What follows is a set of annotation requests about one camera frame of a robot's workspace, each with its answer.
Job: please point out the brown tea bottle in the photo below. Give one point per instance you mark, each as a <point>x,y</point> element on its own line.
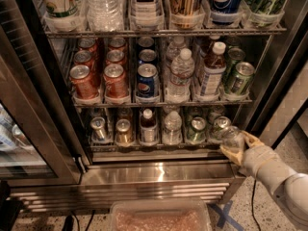
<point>212,69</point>
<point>148,127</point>

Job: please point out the blue pepsi can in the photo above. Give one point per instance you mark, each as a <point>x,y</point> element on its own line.
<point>147,81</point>
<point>148,56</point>

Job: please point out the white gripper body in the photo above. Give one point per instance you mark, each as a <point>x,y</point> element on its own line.
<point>258,161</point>

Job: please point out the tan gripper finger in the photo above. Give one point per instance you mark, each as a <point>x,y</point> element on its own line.
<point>251,140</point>
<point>235,157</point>

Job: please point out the clear water bottle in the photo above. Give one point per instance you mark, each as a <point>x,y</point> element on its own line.
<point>172,134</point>
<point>180,77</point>

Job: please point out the red can second row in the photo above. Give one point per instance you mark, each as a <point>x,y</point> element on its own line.
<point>84,57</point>
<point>116,57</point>

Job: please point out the blue tape cross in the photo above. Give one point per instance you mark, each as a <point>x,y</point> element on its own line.
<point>224,217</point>

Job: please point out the red can front left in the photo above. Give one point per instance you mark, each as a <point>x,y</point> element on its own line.
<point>83,81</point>

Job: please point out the brown tea bottle bottom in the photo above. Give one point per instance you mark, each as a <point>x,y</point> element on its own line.
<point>148,127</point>

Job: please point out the large water bottle top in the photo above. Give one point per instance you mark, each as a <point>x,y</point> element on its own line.
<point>105,15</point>

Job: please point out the red can second row right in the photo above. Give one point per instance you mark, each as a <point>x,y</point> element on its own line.
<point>116,57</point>

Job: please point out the clear water bottle bottom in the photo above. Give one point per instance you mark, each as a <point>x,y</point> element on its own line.
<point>172,134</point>

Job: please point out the green can middle front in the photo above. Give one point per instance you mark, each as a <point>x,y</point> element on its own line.
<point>239,78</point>

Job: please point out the gold can bottom shelf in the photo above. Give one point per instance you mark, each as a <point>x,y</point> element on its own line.
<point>124,134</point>

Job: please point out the silver can bottom shelf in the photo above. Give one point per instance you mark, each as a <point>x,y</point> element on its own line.
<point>98,126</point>

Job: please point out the green can bottom shelf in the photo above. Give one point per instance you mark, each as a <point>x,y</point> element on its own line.
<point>196,130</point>

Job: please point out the red can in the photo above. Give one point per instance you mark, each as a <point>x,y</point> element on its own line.
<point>83,81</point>
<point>115,81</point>

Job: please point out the clear water bottle middle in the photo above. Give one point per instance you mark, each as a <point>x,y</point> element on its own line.
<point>180,77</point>

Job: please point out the red can second row left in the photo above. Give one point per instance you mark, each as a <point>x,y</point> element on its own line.
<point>84,57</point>

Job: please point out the brown tea bottle middle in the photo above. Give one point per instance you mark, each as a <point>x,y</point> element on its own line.
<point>212,69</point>

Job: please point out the blue pepsi can front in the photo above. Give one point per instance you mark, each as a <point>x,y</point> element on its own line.
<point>147,81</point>

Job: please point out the stainless steel display fridge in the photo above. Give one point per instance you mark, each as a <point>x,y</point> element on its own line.
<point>111,173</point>

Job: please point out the clear plastic bin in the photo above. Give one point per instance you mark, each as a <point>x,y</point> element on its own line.
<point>160,215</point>

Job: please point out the glass fridge door left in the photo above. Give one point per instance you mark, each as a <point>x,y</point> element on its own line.
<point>21,99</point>

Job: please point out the silver green 7up can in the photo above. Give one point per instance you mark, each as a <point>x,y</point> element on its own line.
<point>233,139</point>

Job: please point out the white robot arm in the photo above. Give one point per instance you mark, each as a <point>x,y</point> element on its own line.
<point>287,187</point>

